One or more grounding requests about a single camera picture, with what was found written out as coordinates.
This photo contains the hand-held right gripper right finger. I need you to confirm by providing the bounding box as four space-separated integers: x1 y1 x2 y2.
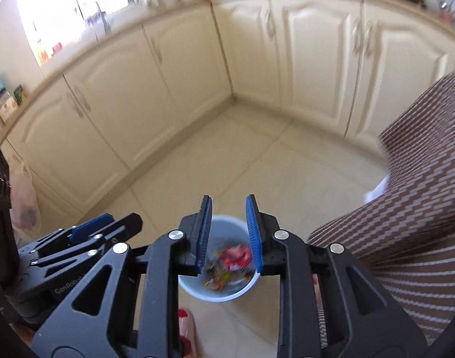
245 194 427 358

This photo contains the brown polka dot tablecloth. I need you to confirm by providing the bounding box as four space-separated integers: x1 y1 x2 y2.
306 69 455 347

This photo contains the glass jar with white label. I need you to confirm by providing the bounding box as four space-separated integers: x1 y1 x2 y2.
0 89 19 121

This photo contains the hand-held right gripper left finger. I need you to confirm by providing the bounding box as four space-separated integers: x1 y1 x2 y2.
31 195 214 358

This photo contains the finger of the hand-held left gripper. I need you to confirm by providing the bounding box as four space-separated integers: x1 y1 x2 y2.
30 212 143 269
28 213 115 256

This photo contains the white lining cloth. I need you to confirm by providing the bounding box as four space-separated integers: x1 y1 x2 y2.
365 177 392 204

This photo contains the pink utensil holder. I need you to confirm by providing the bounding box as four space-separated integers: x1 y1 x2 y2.
438 2 455 23

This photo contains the yellow snack bag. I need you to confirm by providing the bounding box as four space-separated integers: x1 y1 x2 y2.
203 265 232 291

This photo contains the person's left foot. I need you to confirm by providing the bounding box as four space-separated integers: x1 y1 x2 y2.
178 308 195 357

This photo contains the steel faucet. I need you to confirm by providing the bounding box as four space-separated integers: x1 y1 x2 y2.
86 2 113 36

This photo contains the orange bottle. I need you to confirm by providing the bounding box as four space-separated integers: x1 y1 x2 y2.
36 39 50 64

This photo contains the white round trash bin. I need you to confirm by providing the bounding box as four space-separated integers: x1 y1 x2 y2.
178 214 258 303

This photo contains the translucent plastic bag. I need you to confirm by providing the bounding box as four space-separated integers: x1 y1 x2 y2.
10 162 40 232

